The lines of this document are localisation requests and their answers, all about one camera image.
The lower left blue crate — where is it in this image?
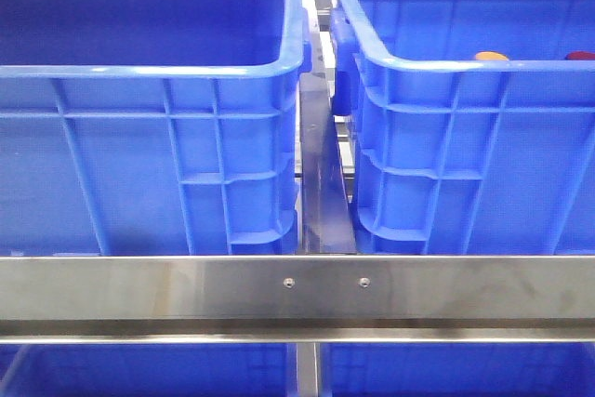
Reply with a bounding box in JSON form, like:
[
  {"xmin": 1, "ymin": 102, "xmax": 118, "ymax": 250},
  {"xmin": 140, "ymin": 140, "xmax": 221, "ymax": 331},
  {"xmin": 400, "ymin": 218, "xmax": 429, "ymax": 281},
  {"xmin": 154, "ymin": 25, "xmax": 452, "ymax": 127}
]
[{"xmin": 1, "ymin": 344, "xmax": 298, "ymax": 396}]

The steel shelf front rail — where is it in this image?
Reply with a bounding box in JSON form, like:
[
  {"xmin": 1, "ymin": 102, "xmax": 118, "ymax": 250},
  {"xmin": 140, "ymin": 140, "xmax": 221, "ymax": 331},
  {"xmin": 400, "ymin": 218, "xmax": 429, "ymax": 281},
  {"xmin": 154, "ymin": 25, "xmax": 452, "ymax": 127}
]
[{"xmin": 1, "ymin": 255, "xmax": 594, "ymax": 344}]

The lower right blue crate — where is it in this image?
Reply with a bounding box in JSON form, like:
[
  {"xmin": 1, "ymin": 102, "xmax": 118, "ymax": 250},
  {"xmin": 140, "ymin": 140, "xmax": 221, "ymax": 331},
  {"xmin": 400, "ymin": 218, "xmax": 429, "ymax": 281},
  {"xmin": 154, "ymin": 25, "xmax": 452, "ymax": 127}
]
[{"xmin": 323, "ymin": 343, "xmax": 594, "ymax": 396}]

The steel shelf centre divider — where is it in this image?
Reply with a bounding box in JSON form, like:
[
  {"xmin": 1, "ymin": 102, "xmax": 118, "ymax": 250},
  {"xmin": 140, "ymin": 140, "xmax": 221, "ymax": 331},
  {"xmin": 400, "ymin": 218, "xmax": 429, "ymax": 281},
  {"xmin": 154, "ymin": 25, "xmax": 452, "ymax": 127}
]
[{"xmin": 299, "ymin": 0, "xmax": 357, "ymax": 256}]

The left rail screw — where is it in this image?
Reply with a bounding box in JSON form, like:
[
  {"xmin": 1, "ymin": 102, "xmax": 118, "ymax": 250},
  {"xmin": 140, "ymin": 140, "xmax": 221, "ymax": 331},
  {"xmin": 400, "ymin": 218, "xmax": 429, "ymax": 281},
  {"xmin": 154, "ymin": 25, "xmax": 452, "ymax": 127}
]
[{"xmin": 284, "ymin": 277, "xmax": 295, "ymax": 288}]

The right rail screw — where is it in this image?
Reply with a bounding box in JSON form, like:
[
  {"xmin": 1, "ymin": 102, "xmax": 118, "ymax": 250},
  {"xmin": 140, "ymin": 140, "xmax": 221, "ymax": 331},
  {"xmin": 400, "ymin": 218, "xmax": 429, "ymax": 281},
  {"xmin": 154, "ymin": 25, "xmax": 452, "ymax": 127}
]
[{"xmin": 359, "ymin": 277, "xmax": 371, "ymax": 288}]

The right blue plastic crate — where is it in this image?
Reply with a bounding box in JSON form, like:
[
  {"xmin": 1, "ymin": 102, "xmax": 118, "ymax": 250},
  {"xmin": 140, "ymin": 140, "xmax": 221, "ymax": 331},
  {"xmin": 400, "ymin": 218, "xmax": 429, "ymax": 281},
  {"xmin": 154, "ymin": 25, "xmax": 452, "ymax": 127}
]
[{"xmin": 331, "ymin": 0, "xmax": 594, "ymax": 256}]

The yellow mushroom push button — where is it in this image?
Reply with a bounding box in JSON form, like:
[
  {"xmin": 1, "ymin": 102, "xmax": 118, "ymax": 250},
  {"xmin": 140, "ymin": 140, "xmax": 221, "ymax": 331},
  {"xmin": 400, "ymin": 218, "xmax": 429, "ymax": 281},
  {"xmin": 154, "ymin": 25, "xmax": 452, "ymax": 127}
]
[{"xmin": 474, "ymin": 50, "xmax": 509, "ymax": 61}]

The left blue plastic crate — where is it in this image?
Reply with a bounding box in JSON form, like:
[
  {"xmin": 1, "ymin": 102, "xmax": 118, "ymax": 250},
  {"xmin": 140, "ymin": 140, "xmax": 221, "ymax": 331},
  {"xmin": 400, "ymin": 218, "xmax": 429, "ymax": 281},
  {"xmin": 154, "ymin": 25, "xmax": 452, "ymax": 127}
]
[{"xmin": 1, "ymin": 0, "xmax": 311, "ymax": 257}]

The blue plastic crate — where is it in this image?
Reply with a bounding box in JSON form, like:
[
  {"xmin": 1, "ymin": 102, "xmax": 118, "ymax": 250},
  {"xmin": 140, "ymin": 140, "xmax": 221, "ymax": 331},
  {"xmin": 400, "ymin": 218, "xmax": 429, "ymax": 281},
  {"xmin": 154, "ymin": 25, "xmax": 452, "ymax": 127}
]
[
  {"xmin": 1, "ymin": 0, "xmax": 311, "ymax": 257},
  {"xmin": 331, "ymin": 0, "xmax": 594, "ymax": 256}
]

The rail screw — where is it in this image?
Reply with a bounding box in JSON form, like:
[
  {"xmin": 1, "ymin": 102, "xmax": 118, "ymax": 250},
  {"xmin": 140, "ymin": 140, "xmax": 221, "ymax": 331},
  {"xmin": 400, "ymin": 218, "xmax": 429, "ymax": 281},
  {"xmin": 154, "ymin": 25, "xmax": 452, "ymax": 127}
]
[
  {"xmin": 284, "ymin": 277, "xmax": 295, "ymax": 288},
  {"xmin": 359, "ymin": 277, "xmax": 371, "ymax": 288}
]

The red mushroom push button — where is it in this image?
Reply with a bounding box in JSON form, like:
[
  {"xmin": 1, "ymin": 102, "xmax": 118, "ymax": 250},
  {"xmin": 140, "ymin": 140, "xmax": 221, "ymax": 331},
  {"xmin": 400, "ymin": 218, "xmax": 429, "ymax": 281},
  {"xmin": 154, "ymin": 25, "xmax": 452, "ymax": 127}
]
[{"xmin": 564, "ymin": 50, "xmax": 595, "ymax": 60}]

